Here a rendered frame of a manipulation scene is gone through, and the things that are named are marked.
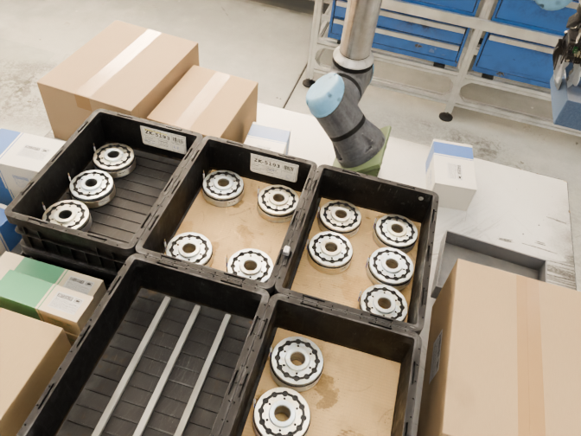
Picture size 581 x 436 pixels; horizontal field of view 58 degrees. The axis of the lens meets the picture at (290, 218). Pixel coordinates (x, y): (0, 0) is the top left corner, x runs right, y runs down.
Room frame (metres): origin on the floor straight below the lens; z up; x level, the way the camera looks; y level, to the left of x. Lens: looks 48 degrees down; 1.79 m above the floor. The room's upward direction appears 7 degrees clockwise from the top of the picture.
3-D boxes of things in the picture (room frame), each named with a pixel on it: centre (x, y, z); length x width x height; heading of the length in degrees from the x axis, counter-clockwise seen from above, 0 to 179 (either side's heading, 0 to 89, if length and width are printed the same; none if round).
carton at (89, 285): (0.62, 0.51, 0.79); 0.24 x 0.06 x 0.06; 79
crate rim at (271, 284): (0.80, 0.13, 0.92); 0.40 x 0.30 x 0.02; 170
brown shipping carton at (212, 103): (1.27, 0.29, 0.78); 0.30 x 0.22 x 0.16; 167
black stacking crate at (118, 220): (0.86, 0.42, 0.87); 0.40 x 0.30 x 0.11; 170
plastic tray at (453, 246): (0.84, -0.53, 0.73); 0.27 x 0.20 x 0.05; 76
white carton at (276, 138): (1.17, 0.10, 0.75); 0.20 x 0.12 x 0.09; 174
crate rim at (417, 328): (0.75, -0.17, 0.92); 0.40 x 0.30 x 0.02; 170
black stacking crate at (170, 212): (0.80, 0.13, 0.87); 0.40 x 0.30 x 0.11; 170
